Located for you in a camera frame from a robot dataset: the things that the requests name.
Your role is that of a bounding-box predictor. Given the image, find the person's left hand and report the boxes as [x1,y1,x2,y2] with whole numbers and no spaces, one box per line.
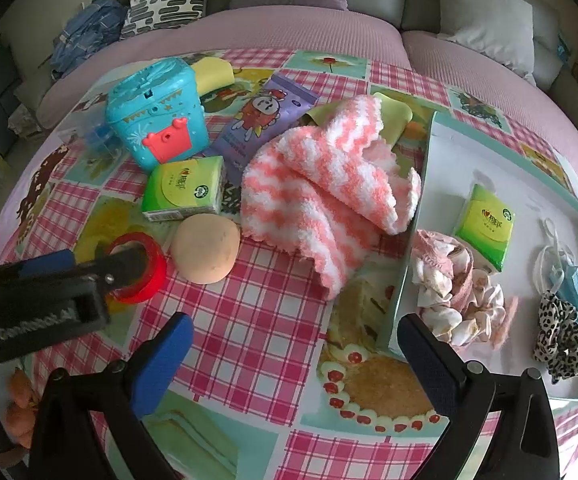
[4,367,39,450]

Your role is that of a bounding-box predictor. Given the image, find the clear box with blue item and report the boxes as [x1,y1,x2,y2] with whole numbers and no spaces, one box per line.
[80,112,122,158]

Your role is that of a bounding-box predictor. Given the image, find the purple baby wipes pack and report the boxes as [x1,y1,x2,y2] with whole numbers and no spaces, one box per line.
[204,74,319,171]

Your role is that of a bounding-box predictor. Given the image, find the colourful patchwork tablecloth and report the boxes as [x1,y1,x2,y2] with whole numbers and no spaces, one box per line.
[0,48,578,480]

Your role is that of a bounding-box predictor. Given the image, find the pink white striped fluffy cloth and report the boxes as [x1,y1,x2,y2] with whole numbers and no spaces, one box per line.
[240,94,421,298]

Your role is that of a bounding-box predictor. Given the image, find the turquoise plastic toy box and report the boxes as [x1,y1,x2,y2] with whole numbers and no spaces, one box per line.
[106,58,210,172]

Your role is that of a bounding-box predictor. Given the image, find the pink floral scrunchie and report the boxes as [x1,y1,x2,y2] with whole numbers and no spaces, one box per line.
[410,230,518,349]

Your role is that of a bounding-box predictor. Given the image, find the blue crumpled clothes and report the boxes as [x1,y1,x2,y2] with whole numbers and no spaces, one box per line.
[49,0,127,81]

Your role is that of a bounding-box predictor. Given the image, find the yellow sponge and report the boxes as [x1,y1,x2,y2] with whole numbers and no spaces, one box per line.
[191,58,234,96]

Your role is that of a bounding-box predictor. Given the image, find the blue surgical face mask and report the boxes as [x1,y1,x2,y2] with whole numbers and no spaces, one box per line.
[532,219,578,323]

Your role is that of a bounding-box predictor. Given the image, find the beige round sponge ball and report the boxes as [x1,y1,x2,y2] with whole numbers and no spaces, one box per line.
[170,214,241,285]

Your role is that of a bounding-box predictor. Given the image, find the light grey cushion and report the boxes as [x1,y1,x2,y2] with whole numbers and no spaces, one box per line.
[438,0,535,84]

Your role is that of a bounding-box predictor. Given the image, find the green tissue pack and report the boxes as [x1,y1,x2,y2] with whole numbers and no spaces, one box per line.
[141,156,226,221]
[455,183,516,272]

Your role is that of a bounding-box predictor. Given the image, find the grey sofa with pink cover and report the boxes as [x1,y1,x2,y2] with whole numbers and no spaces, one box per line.
[13,0,578,241]

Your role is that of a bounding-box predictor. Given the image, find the red tape roll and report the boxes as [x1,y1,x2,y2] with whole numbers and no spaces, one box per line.
[106,232,166,304]

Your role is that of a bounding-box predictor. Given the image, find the white tray with teal rim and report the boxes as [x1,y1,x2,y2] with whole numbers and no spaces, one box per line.
[375,110,578,402]

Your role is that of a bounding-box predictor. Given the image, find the leopard print scrunchie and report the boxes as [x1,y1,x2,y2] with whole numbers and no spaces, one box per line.
[533,290,578,385]

